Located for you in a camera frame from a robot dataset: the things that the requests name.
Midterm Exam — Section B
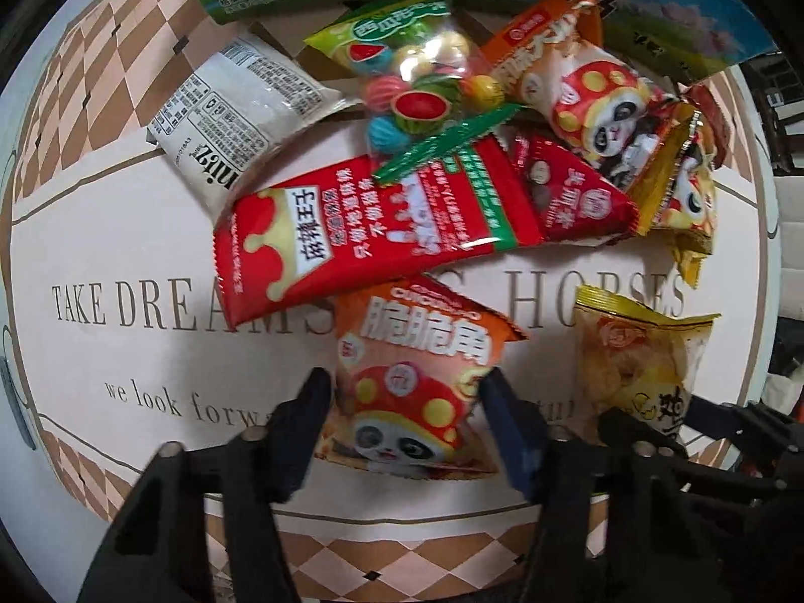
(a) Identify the yellow chip packet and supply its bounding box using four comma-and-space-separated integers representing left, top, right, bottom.
573, 284, 721, 448

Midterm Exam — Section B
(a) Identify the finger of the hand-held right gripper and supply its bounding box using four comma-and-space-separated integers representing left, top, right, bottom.
687, 397, 800, 448
596, 410, 692, 461

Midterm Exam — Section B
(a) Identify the small orange panda snack packet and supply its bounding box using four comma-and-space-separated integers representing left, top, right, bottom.
332, 275, 530, 476

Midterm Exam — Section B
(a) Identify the green gumball candy bag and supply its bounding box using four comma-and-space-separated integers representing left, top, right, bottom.
304, 0, 524, 184

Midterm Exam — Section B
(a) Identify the small dark red snack packet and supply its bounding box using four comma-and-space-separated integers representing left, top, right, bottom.
508, 131, 640, 244

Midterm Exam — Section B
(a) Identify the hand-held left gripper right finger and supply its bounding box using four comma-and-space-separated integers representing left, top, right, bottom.
480, 367, 736, 603

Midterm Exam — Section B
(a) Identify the white snack packet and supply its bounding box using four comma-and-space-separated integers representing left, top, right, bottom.
146, 34, 363, 216

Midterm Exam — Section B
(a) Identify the dark furniture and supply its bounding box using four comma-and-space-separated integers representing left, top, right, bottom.
744, 55, 804, 172

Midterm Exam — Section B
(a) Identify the long red snack packet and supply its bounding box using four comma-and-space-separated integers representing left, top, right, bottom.
212, 137, 549, 329

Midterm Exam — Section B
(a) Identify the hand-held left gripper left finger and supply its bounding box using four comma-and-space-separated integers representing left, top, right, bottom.
75, 367, 334, 603

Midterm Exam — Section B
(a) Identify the large orange panda snack packet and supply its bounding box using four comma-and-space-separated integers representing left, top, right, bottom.
480, 0, 682, 192

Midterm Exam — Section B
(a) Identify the yellow panda snack packet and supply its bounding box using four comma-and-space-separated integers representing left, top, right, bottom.
628, 84, 721, 290

